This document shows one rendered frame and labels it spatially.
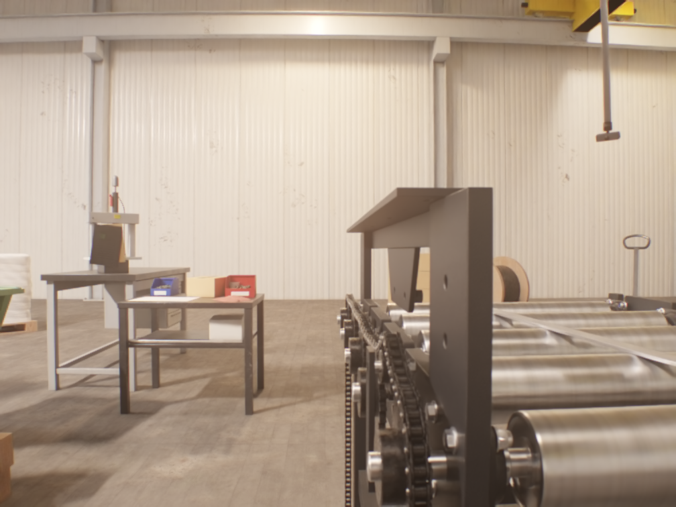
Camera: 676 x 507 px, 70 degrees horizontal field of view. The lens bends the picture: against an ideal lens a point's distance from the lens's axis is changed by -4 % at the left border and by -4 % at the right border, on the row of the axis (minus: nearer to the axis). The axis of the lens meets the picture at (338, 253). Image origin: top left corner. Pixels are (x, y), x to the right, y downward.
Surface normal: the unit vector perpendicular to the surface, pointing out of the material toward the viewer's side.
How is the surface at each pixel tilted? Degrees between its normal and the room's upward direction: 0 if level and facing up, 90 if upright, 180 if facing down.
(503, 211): 90
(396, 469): 71
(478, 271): 90
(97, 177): 90
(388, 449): 41
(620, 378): 59
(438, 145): 90
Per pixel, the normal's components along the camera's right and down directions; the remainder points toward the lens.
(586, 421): 0.01, -0.90
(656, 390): 0.03, -0.14
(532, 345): 0.03, -0.51
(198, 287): -0.17, 0.00
